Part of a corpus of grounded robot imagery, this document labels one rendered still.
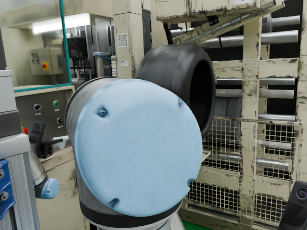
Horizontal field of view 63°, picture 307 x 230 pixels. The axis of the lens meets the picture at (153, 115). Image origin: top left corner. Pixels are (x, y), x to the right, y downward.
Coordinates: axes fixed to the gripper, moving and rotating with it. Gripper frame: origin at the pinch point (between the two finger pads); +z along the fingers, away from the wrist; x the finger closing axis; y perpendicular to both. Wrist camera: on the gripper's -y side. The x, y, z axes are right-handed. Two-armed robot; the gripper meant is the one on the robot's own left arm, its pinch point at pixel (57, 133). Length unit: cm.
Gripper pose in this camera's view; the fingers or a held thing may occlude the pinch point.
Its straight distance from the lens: 130.9
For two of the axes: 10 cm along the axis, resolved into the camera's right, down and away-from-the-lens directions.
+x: 9.6, 1.4, -2.2
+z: 2.5, -2.1, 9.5
